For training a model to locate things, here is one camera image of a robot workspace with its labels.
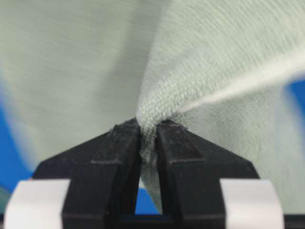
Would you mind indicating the pale green bath towel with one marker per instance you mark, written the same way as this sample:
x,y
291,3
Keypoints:
x,y
71,69

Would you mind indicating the blue table mat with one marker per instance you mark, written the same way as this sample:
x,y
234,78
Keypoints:
x,y
12,143

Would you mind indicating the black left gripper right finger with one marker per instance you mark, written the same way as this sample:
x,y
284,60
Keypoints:
x,y
208,187

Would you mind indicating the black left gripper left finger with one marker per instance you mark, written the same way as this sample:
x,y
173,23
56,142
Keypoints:
x,y
79,187

